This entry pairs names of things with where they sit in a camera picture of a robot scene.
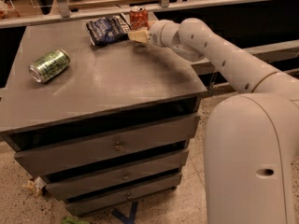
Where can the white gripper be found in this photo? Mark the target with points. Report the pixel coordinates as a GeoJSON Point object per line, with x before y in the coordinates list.
{"type": "Point", "coordinates": [154, 34]}

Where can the red coke can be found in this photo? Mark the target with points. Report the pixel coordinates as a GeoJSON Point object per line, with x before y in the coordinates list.
{"type": "Point", "coordinates": [138, 17]}

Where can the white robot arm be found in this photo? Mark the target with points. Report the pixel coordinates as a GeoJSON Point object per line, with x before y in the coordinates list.
{"type": "Point", "coordinates": [251, 138]}

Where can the blue chip bag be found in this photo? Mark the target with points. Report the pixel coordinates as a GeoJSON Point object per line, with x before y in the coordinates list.
{"type": "Point", "coordinates": [108, 30]}

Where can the green soda can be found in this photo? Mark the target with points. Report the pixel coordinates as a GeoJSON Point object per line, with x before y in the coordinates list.
{"type": "Point", "coordinates": [49, 65]}

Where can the grey metal railing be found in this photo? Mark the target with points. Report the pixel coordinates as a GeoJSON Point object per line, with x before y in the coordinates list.
{"type": "Point", "coordinates": [26, 12]}

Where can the top grey drawer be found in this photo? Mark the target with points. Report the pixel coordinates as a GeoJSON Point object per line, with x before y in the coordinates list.
{"type": "Point", "coordinates": [56, 158]}

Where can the grey drawer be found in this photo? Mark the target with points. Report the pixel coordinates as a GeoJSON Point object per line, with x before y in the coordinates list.
{"type": "Point", "coordinates": [84, 184]}
{"type": "Point", "coordinates": [123, 195]}
{"type": "Point", "coordinates": [56, 158]}

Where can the bottom grey drawer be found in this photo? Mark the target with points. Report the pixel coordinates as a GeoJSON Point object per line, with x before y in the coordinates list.
{"type": "Point", "coordinates": [123, 195]}

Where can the middle grey drawer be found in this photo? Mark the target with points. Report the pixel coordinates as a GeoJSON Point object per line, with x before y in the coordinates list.
{"type": "Point", "coordinates": [84, 184]}

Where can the crumpled paper scrap on floor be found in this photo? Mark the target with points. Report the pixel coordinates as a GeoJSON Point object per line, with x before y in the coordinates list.
{"type": "Point", "coordinates": [36, 185]}

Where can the green object on floor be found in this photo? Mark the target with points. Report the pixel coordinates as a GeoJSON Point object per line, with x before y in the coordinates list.
{"type": "Point", "coordinates": [71, 220]}

